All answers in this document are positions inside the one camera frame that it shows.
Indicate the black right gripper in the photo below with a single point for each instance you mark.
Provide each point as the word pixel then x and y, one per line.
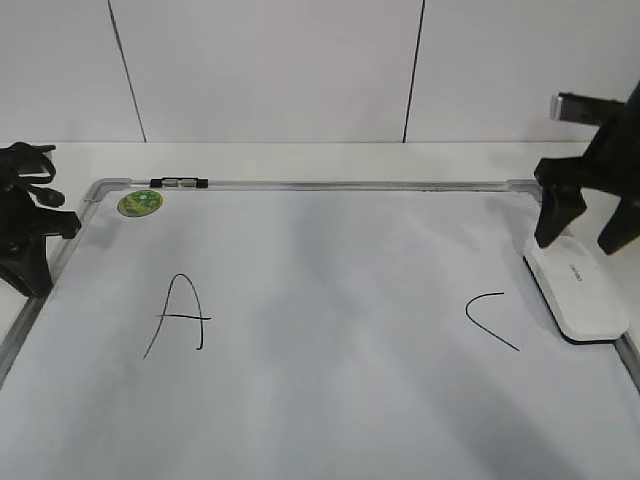
pixel 609 164

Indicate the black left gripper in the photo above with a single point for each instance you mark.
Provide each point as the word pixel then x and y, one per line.
pixel 26 169

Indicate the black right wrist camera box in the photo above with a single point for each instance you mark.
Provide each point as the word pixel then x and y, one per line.
pixel 584 110

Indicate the white whiteboard eraser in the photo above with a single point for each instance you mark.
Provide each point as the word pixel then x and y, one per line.
pixel 577 291

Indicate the round green sticker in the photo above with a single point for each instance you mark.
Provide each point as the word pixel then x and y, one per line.
pixel 140 203

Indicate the white whiteboard with grey frame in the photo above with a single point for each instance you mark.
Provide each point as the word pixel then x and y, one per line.
pixel 256 332

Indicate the black and silver marker clip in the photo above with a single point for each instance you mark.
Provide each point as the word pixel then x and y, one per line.
pixel 179 182

